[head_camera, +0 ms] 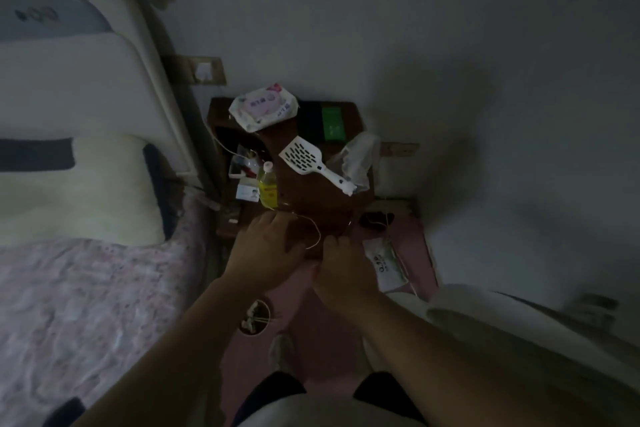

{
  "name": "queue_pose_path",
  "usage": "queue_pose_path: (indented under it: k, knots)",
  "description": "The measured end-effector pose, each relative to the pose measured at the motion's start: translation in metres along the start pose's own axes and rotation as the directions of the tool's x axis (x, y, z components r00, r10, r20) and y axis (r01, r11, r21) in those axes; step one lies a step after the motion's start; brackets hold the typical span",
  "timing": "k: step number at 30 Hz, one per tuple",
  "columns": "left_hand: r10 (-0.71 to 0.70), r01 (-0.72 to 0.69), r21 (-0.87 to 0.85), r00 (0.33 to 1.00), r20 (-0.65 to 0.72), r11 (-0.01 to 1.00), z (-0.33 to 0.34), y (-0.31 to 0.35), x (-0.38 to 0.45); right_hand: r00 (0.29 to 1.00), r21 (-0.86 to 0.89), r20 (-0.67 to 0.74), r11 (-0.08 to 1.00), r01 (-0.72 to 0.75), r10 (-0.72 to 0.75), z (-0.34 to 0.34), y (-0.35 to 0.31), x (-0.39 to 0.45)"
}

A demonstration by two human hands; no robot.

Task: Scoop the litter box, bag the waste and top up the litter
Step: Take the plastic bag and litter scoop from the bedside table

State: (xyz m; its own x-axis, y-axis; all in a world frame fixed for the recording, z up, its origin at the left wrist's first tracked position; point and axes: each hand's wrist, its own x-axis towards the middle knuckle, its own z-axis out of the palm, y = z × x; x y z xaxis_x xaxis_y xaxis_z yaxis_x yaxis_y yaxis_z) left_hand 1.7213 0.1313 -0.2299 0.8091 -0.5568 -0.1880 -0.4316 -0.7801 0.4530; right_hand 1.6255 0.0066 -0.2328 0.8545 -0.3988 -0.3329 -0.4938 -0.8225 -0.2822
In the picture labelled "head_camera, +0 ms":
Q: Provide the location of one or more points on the person's left hand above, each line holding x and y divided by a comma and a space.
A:
265, 251

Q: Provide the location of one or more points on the person's right hand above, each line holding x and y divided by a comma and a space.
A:
345, 271

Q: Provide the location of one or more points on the white slotted litter scoop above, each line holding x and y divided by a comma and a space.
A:
300, 156

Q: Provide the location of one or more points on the clear plastic bag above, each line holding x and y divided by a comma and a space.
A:
360, 156

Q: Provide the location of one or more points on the person's left forearm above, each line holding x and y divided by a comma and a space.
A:
175, 366

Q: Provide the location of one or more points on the person's right forearm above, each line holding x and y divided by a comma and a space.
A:
450, 371

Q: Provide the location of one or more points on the black box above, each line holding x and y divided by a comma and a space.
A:
310, 121

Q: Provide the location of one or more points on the green box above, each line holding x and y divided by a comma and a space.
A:
333, 124

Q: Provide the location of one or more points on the black round object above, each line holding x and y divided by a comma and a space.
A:
375, 220

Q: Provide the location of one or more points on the small white card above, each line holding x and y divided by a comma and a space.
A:
247, 193

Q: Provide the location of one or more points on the yellow bottle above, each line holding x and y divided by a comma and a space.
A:
268, 189

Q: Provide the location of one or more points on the small yellow bowl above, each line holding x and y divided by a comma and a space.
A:
255, 316

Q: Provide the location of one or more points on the pink foam floor mat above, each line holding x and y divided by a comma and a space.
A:
320, 341

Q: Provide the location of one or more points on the dark wooden nightstand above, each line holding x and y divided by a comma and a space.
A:
310, 191

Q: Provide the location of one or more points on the white sneaker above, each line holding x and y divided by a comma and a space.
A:
281, 351

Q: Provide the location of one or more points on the black shorts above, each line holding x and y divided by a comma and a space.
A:
270, 391

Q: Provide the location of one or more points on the white pink wet wipes pack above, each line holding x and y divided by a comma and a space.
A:
262, 109

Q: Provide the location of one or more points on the white shirt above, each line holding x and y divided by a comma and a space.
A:
330, 414

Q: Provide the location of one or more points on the white standing fan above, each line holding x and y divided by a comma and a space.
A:
500, 321

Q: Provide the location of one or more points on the cream pillow with dark patch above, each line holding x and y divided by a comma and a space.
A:
75, 201

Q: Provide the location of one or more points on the mattress with pink floral sheet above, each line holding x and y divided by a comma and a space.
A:
75, 316

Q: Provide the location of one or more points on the wall socket with white charger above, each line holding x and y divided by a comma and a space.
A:
205, 70

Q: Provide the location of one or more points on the white bed frame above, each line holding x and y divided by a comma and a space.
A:
75, 76

